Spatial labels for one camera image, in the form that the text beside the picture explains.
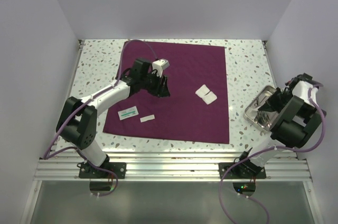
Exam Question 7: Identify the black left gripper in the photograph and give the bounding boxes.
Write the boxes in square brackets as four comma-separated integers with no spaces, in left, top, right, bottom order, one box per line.
[140,70,170,98]

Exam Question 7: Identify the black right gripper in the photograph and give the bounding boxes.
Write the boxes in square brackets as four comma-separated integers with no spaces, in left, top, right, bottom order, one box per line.
[258,87,293,114]

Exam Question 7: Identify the steel instrument tray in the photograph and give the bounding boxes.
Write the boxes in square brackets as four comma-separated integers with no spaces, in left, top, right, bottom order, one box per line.
[243,85,280,132]

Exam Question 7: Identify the small white bandage strip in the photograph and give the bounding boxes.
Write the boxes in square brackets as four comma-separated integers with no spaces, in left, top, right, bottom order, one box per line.
[140,115,155,123]

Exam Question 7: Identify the white green suture packet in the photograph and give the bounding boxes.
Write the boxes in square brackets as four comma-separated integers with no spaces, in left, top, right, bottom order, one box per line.
[118,106,139,120]

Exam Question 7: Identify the white gauze pad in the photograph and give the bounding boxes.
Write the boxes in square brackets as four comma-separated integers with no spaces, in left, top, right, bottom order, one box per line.
[195,85,210,98]
[202,91,217,105]

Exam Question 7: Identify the steel forceps clamp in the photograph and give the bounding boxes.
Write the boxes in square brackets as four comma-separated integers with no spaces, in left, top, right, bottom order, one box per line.
[254,111,269,125]

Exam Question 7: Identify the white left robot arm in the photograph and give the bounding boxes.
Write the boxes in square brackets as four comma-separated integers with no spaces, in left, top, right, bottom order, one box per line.
[56,59,170,178]

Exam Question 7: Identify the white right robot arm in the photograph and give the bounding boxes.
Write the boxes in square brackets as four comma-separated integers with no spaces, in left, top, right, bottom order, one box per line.
[234,73,326,178]

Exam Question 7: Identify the purple cloth mat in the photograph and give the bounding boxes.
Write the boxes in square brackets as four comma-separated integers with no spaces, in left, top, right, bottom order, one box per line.
[103,42,230,144]

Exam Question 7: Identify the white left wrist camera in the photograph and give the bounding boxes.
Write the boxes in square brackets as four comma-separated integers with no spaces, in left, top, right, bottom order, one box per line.
[152,59,170,77]

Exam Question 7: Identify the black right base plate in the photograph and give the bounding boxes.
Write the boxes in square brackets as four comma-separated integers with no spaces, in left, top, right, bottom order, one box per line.
[218,162,267,179]

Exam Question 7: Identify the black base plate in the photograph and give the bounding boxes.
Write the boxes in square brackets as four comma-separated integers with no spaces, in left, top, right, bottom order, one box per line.
[77,162,127,179]
[218,162,267,179]

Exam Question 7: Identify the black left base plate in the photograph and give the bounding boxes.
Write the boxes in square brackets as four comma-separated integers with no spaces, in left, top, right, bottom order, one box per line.
[77,162,127,179]

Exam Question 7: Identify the aluminium rail frame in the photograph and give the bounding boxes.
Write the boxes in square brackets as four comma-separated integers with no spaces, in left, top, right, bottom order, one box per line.
[21,39,323,223]

